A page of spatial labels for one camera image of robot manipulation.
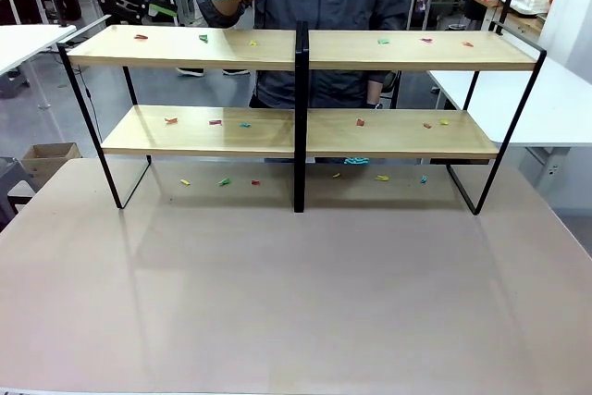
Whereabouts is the cardboard box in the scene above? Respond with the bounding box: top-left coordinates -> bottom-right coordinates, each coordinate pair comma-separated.
20,142 -> 83,188

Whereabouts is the white side table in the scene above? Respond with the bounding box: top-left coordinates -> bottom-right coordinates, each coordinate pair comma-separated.
0,23 -> 78,112
425,55 -> 592,204

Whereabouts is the wooden shelf unit black frame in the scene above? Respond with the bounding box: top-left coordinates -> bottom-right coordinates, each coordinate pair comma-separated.
295,19 -> 548,216
55,20 -> 306,214

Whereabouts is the wooden background table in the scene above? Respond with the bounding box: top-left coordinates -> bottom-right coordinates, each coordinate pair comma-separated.
469,0 -> 551,35

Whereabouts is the grey metal bar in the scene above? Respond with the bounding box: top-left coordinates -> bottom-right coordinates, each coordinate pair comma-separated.
67,14 -> 113,47

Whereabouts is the person's left forearm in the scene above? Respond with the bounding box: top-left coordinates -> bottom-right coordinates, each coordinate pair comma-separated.
368,71 -> 385,104

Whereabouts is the grey step stool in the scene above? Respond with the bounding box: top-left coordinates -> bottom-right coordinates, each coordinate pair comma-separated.
0,68 -> 31,100

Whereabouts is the grey chair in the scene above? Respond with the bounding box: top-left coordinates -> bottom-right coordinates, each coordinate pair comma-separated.
0,156 -> 38,229

